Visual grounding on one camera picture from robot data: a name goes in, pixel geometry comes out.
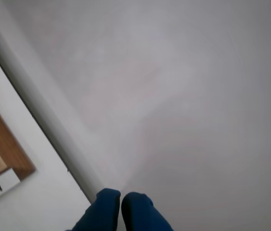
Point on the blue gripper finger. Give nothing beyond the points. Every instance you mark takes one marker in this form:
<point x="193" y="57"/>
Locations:
<point x="140" y="214"/>
<point x="104" y="211"/>

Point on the white drawer panel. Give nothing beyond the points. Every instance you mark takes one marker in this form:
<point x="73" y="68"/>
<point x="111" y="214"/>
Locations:
<point x="7" y="179"/>

